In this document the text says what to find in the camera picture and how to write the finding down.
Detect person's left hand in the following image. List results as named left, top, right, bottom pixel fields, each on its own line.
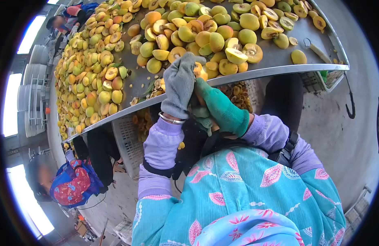
left=160, top=52, right=207, bottom=120

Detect orange peach half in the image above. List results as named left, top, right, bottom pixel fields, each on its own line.
left=193, top=61, right=209, bottom=82

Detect loop pitting tool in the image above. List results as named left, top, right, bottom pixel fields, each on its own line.
left=303, top=38, right=333, bottom=64

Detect person's right thumb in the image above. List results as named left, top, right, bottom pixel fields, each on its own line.
left=194, top=77, right=218, bottom=106

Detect bright window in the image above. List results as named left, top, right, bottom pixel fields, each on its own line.
left=7, top=164, right=55, bottom=237
left=2, top=73, right=23, bottom=138
left=17, top=15, right=47, bottom=55

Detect person's right hand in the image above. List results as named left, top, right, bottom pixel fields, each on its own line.
left=189, top=77, right=250, bottom=138

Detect heap of whole yellow peaches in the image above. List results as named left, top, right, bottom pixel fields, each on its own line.
left=127, top=0, right=327, bottom=81

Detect single yellow peach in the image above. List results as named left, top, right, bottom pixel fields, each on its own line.
left=291, top=49, right=308, bottom=65

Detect black wrist band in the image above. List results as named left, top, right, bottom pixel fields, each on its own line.
left=142, top=158, right=184, bottom=181
left=268, top=132, right=299, bottom=169

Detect person's body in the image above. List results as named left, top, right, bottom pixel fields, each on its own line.
left=131, top=145, right=347, bottom=246

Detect long pile of halved peaches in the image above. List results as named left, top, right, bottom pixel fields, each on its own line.
left=54, top=0, right=138, bottom=140

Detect person's right fingers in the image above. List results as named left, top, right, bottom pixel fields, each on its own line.
left=189, top=102, right=214, bottom=136

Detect black hanging hook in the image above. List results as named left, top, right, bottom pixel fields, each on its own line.
left=343, top=73, right=356, bottom=120

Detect steel sorting table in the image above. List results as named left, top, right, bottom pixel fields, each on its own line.
left=54, top=0, right=351, bottom=144

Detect person's left fingers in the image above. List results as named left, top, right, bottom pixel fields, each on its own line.
left=163, top=52, right=207, bottom=81

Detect white plastic crate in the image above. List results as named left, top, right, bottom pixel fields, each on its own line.
left=111, top=78, right=265, bottom=182
left=300, top=70, right=345, bottom=93
left=112, top=219, right=134, bottom=246

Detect stack of white basins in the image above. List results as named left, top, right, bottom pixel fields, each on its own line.
left=17, top=44, right=52, bottom=138

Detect grey plastic crate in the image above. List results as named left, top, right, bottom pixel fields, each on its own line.
left=343, top=185, right=372, bottom=244

